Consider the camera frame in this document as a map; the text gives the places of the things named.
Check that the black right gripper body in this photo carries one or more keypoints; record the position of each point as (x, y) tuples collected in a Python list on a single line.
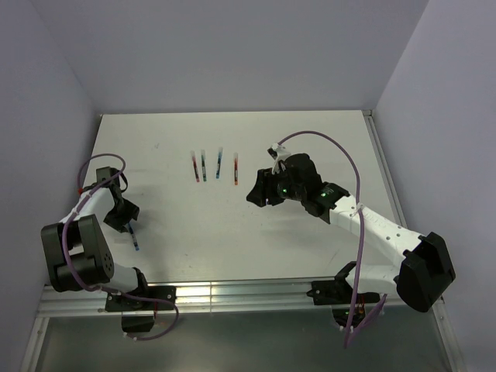
[(280, 187)]

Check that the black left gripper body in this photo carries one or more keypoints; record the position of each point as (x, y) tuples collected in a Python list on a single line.
[(121, 214)]

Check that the dark blue capped pen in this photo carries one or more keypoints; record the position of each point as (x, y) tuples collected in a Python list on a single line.
[(133, 237)]

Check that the red capped pen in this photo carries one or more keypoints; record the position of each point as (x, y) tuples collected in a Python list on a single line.
[(235, 168)]

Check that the light blue pen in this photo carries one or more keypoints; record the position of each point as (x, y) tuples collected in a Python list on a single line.
[(218, 163)]

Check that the magenta pen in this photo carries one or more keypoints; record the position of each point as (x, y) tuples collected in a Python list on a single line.
[(195, 166)]

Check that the green capped pen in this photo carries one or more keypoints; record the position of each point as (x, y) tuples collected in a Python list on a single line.
[(203, 165)]

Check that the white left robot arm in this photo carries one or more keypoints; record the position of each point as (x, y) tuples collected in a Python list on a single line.
[(77, 254)]

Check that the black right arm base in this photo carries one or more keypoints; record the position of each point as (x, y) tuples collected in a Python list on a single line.
[(334, 292)]

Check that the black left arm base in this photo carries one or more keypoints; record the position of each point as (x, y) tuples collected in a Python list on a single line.
[(143, 302)]

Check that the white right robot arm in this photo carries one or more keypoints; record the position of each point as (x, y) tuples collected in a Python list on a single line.
[(420, 268)]

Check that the aluminium side rail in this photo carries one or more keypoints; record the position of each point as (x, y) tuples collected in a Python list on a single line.
[(399, 217)]

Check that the aluminium front rail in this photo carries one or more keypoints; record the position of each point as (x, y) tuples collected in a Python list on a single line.
[(261, 295)]

